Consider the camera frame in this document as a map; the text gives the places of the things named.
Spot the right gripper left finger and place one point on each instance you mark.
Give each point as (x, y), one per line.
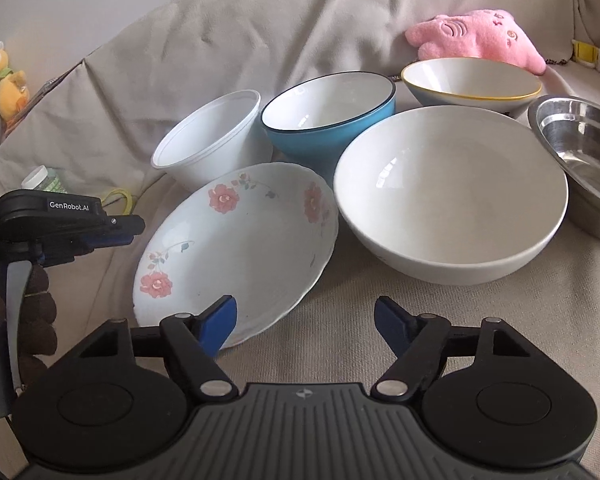
(192, 343)

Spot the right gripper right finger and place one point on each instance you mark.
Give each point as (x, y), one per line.
(417, 342)

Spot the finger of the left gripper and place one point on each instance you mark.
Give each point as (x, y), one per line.
(120, 231)

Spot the white plastic bowl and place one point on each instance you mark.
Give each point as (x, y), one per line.
(220, 137)

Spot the blue bowl black rim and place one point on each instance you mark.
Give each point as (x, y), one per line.
(312, 123)

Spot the white cap bottle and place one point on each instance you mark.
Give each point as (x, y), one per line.
(45, 179)

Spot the floral white plate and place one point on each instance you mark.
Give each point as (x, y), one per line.
(263, 234)

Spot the yellow duck plush toy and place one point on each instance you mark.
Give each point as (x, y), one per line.
(14, 91)

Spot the large white ceramic bowl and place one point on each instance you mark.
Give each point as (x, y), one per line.
(451, 195)

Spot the stainless steel bowl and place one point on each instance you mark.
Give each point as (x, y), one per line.
(569, 129)

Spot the pink plush toy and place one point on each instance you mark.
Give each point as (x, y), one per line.
(490, 34)

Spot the yellow white clip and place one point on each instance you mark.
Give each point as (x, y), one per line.
(586, 54)

